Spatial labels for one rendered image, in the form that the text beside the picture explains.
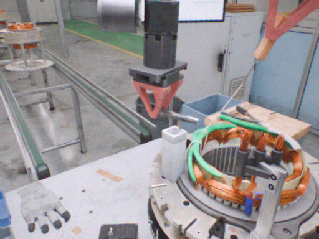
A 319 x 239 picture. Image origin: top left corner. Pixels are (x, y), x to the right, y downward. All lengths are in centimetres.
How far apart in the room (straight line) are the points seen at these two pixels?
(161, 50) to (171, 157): 17
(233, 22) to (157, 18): 225
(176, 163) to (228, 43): 232
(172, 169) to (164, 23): 23
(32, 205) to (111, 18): 64
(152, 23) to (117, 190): 62
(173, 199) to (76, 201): 53
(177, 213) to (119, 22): 30
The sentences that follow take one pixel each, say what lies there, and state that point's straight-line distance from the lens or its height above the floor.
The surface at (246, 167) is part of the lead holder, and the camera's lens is 30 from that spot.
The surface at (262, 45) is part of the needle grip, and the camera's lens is 38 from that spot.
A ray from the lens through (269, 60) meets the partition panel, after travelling 311.
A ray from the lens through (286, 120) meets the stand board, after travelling 78.
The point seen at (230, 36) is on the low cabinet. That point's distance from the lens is 266.
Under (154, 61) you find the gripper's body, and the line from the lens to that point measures 43.
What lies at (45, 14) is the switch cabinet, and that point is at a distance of 1389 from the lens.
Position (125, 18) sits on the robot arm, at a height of 134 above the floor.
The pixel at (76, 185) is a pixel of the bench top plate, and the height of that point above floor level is 78.
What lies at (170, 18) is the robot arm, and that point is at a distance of 42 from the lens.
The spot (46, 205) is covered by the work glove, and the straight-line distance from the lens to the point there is 88.
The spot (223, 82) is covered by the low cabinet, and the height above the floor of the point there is 54.
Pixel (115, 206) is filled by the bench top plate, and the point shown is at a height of 78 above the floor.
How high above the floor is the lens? 138
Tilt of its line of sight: 26 degrees down
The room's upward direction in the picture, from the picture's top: straight up
